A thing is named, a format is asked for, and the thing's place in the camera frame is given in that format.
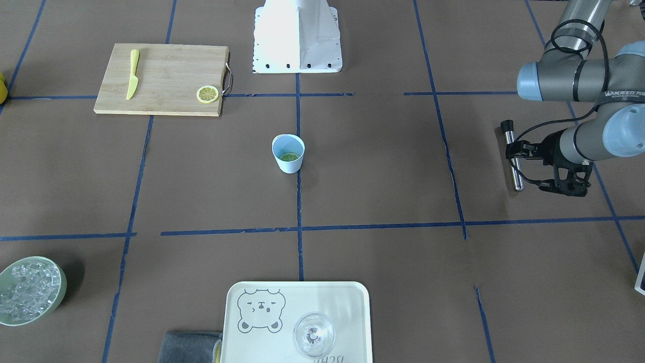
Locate wooden cutting board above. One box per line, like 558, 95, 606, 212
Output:
94, 43, 230, 117

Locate light blue cup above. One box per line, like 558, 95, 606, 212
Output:
272, 134, 306, 174

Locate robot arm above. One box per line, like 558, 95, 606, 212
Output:
517, 1, 644, 165

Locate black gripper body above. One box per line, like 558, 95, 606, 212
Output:
519, 133, 566, 167

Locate cream bear tray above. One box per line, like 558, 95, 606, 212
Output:
220, 282, 374, 362

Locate clear wine glass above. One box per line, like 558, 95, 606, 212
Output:
293, 312, 336, 359

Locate yellow plastic knife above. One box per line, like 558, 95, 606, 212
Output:
126, 49, 140, 100

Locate whole yellow lemon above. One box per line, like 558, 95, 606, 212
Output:
0, 72, 9, 105

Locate dark grey folded cloth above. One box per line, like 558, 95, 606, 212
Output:
158, 331, 223, 362

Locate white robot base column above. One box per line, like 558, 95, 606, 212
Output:
252, 1, 343, 74

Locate green bowl of ice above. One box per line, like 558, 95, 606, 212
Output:
1, 257, 67, 327

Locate lemon slice on board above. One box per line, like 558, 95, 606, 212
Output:
196, 85, 221, 105

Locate stainless steel muddler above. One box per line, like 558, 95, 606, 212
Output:
500, 119, 525, 192

